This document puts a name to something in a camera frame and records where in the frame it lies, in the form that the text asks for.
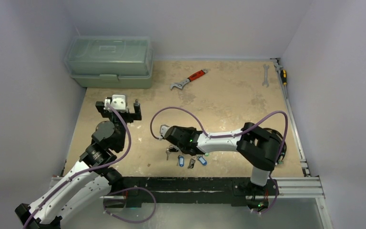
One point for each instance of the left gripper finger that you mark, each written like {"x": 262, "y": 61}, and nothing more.
{"x": 100, "y": 107}
{"x": 137, "y": 115}

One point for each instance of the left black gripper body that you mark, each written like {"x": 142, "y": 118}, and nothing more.
{"x": 115, "y": 118}

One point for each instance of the key with blue tag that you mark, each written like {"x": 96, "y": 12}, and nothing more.
{"x": 180, "y": 162}
{"x": 202, "y": 160}

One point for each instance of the key with white tag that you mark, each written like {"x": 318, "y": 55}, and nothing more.
{"x": 191, "y": 163}

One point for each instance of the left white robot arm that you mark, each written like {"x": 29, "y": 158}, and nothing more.
{"x": 91, "y": 176}

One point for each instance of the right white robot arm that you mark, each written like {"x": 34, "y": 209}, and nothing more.
{"x": 263, "y": 148}

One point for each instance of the green translucent plastic toolbox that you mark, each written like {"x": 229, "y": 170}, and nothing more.
{"x": 111, "y": 61}

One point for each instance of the silver open-end spanner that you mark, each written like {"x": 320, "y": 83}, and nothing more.
{"x": 265, "y": 81}

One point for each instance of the yellow black screwdriver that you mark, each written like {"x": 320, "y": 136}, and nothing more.
{"x": 283, "y": 77}

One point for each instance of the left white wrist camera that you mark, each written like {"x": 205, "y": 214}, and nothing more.
{"x": 117, "y": 101}

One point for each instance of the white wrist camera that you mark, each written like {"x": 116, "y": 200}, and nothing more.
{"x": 117, "y": 101}
{"x": 163, "y": 130}

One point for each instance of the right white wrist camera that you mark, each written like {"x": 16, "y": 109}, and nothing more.
{"x": 163, "y": 130}

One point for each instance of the red handled adjustable wrench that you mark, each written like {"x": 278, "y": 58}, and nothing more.
{"x": 182, "y": 84}

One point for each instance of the aluminium side rail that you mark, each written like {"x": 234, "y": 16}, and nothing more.
{"x": 279, "y": 71}

